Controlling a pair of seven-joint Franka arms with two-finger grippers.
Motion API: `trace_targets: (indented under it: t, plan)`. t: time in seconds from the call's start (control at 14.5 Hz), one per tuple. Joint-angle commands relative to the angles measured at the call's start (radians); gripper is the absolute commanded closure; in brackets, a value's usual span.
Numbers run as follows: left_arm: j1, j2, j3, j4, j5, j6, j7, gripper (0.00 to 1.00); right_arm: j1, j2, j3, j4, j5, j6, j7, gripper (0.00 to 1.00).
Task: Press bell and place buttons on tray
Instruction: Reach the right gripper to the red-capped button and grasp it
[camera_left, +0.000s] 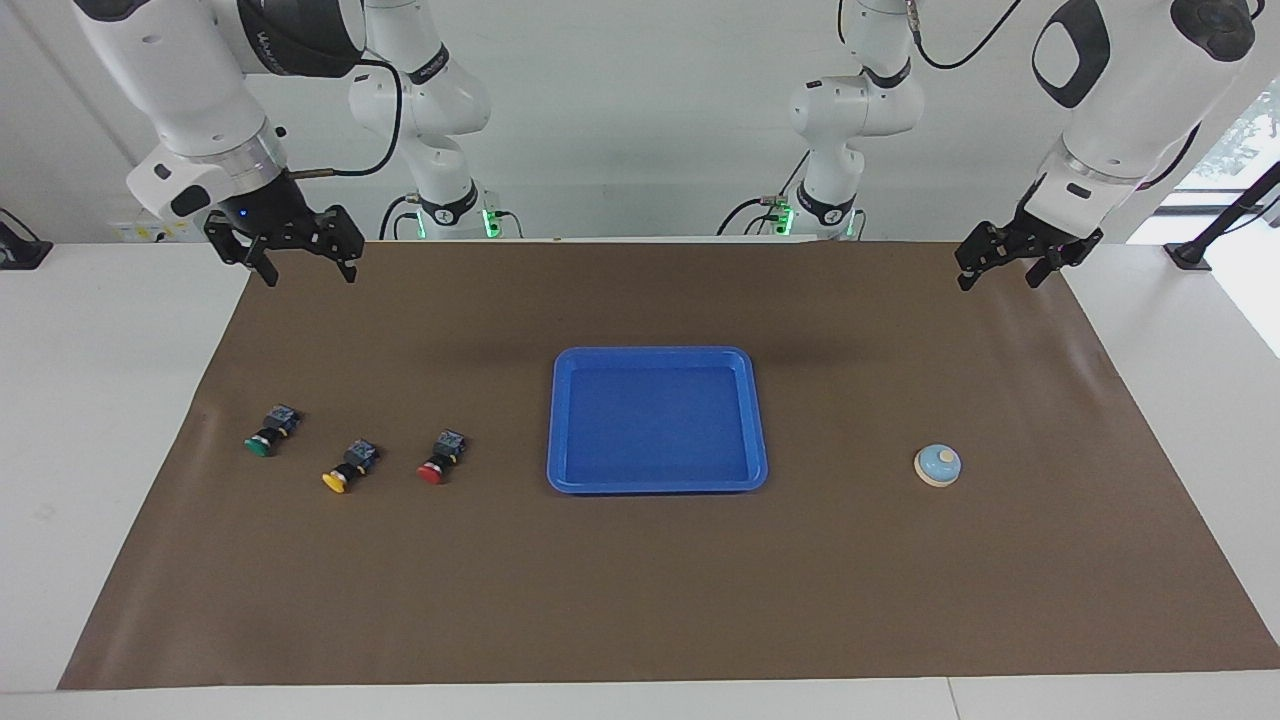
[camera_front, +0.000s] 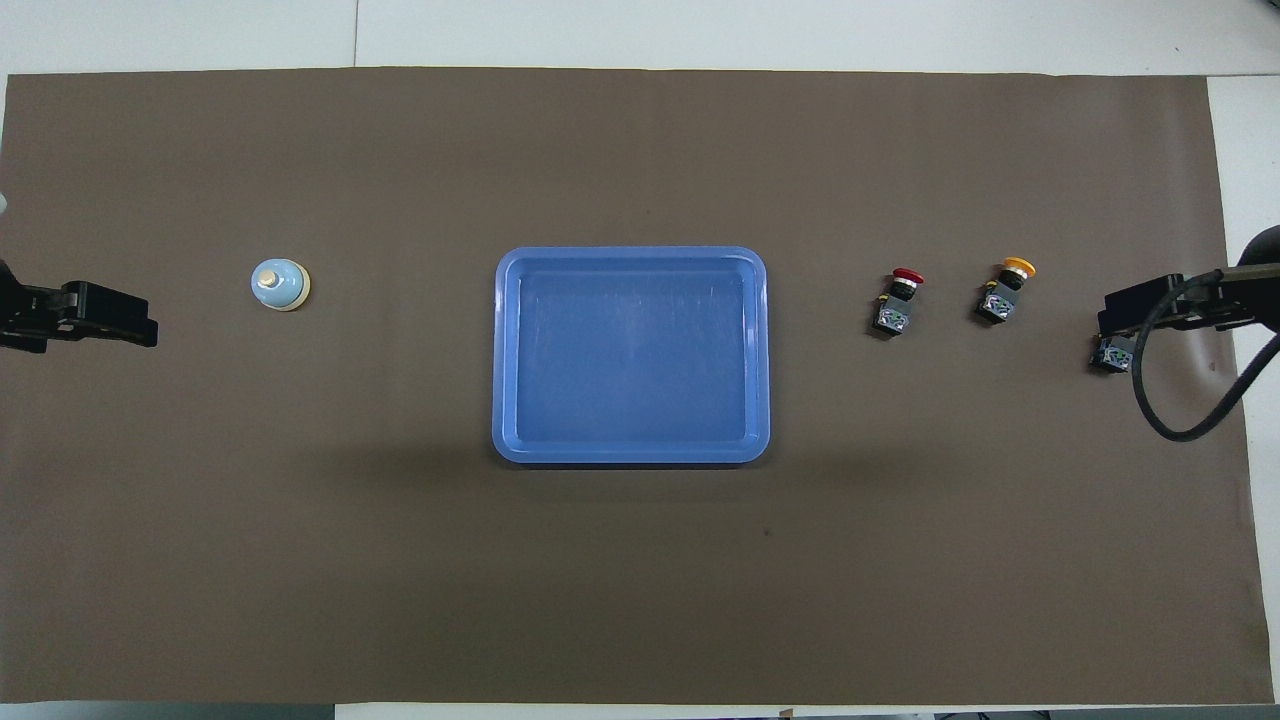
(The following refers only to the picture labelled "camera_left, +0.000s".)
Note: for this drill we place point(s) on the red push button switch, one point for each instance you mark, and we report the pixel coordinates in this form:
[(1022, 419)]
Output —
[(432, 472)]

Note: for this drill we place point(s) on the bright window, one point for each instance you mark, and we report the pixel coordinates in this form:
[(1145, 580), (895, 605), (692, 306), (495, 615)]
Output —
[(1245, 140)]

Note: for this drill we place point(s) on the brown table mat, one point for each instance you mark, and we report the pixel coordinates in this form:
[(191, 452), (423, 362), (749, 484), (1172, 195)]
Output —
[(640, 580)]

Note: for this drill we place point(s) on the green push button switch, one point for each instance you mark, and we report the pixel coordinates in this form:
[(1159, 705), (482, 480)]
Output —
[(260, 445)]

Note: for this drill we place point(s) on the white socket box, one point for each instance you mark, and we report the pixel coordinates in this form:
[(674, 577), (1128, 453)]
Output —
[(150, 225)]

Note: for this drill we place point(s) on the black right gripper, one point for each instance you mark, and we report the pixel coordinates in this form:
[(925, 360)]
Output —
[(280, 225)]

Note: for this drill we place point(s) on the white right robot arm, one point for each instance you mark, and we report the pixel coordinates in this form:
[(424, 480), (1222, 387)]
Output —
[(180, 80)]

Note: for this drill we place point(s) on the light blue call bell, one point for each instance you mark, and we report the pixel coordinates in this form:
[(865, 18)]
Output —
[(938, 465)]

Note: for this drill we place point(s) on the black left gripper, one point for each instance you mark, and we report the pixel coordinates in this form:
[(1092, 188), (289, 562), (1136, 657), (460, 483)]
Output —
[(1020, 245)]

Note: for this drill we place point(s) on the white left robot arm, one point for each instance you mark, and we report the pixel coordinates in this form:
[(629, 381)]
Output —
[(1130, 100)]

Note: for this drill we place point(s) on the black table mount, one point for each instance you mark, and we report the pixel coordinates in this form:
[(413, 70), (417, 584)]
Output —
[(20, 255)]

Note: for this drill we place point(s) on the black pole stand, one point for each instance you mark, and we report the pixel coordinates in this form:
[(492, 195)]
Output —
[(1190, 255)]

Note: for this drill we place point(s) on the yellow push button switch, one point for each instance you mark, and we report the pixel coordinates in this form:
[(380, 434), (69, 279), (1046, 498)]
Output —
[(338, 481)]

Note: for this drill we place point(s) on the blue plastic tray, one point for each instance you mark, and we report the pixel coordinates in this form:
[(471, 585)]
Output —
[(655, 430)]

